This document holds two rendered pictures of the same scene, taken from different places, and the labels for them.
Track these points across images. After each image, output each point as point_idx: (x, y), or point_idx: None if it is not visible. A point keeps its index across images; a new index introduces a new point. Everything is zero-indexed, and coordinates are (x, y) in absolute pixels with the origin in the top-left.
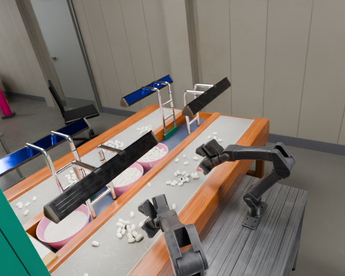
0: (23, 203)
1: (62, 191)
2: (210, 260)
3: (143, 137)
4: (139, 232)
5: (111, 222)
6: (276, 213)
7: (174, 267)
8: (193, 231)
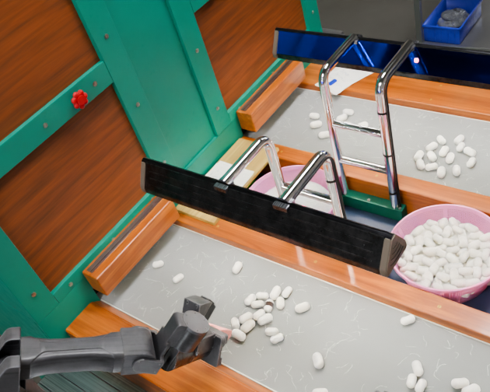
0: (352, 118)
1: (335, 159)
2: None
3: (353, 226)
4: (256, 334)
5: (288, 276)
6: None
7: None
8: (1, 369)
